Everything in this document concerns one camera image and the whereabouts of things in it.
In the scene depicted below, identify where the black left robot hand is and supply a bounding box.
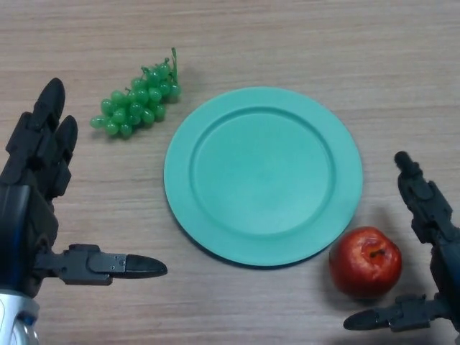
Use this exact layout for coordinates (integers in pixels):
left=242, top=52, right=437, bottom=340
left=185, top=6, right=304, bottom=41
left=0, top=78, right=169, bottom=298

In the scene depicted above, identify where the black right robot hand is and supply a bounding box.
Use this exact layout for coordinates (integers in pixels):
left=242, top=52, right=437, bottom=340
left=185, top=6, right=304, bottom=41
left=343, top=151, right=460, bottom=334

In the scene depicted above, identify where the red apple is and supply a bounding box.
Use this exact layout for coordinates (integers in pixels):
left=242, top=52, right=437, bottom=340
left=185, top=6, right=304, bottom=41
left=328, top=226, right=403, bottom=300

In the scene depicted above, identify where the green plate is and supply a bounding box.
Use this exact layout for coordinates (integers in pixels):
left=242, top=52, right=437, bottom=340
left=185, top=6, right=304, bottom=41
left=163, top=86, right=364, bottom=268

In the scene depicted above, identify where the green grape bunch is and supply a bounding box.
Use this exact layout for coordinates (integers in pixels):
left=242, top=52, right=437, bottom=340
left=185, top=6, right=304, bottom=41
left=88, top=47, right=183, bottom=140

